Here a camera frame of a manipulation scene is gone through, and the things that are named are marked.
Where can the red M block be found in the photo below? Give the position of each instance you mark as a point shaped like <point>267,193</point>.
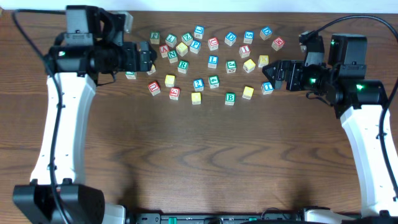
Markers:
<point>278,43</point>

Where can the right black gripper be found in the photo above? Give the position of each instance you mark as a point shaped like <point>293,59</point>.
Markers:
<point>298,68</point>

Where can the yellow S block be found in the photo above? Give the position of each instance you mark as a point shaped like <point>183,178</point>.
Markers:
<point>249,66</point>

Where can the green N block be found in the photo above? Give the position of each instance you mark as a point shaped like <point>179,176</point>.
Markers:
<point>172,56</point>

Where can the yellow block bottom centre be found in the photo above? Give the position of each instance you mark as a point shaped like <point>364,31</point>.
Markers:
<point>196,98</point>

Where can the blue 2 block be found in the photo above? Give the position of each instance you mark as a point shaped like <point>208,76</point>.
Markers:
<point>198,85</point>

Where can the yellow K block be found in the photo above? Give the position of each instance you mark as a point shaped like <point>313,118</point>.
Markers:
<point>263,60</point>

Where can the yellow O block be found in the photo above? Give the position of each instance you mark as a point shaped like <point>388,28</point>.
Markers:
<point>248,92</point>

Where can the blue T block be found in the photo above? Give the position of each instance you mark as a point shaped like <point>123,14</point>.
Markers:
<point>267,88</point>

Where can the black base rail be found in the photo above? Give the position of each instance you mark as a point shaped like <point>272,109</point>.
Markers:
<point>271,216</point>

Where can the red U block upper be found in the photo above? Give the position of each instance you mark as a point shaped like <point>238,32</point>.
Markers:
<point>213,43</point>

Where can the red A block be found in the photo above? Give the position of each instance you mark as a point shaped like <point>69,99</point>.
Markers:
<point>164,50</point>

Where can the green B block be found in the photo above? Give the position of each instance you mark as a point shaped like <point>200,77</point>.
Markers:
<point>230,98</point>

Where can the green 4 block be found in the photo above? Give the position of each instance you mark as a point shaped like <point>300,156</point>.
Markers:
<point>213,81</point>

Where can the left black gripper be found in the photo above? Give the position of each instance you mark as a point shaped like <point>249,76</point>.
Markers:
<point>145,56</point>

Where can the yellow block left lower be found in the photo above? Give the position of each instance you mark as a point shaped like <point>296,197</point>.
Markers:
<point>152,70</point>

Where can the red U block lower left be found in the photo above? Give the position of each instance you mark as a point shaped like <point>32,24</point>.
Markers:
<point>154,88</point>

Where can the red u block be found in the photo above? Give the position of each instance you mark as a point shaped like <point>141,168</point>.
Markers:
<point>213,43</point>
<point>154,88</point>

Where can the red I block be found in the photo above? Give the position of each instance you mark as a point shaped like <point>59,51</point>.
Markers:
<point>244,51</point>

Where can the blue L block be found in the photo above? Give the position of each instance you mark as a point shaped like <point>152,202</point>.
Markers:
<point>212,61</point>

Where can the green J block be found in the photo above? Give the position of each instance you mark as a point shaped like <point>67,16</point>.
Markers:
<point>231,66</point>

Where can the blue J block top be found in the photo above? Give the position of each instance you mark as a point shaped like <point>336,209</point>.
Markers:
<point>199,32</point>

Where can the green V block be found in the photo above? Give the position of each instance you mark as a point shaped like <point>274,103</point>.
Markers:
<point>131,75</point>

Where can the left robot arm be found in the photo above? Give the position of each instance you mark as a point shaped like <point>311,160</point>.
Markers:
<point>92,44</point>

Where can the blue D block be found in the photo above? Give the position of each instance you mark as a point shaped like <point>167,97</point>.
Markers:
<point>230,38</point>

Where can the green Z block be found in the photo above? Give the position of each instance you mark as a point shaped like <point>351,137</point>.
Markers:
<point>187,38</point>

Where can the blue P block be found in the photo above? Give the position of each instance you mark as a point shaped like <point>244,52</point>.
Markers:
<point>195,46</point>

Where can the yellow C block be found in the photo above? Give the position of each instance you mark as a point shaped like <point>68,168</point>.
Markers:
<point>170,81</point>

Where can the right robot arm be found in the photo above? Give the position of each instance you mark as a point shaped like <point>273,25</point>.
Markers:
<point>360,106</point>

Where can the yellow block near A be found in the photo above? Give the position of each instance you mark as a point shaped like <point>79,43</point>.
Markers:
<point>181,49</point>

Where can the green L block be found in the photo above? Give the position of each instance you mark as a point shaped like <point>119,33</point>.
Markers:
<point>171,40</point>

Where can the green R block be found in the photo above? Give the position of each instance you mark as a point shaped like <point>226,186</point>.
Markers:
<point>183,66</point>

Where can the red E block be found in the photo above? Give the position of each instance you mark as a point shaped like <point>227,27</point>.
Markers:
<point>174,93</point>

